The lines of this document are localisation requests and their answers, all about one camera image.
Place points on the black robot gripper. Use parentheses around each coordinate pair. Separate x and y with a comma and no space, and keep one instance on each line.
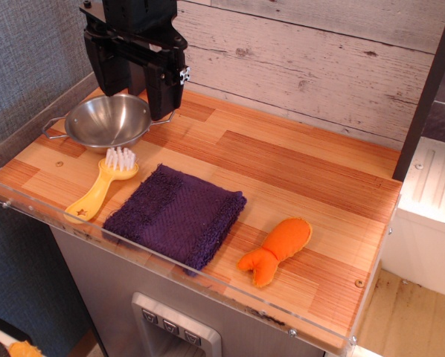
(141,32)

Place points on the stainless steel pot with handles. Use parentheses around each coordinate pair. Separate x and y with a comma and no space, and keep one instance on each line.
(103,122)

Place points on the orange plush gold fish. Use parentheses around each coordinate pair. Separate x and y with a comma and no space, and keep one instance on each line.
(285,240)

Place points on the yellow brush with white bristles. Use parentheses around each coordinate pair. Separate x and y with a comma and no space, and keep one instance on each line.
(119,164)

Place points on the purple folded towel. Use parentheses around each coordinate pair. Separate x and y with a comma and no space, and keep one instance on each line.
(179,216)

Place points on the silver toy fridge cabinet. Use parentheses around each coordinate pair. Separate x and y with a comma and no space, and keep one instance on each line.
(107,280)

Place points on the grey water dispenser panel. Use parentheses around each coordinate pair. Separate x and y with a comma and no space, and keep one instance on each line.
(165,331)

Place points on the orange plush toy at corner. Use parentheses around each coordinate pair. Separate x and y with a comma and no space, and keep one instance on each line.
(24,349)

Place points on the white toy sink counter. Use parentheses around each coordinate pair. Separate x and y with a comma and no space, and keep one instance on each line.
(414,248)

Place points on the dark right vertical post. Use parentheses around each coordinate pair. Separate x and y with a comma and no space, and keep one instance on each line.
(430,89)

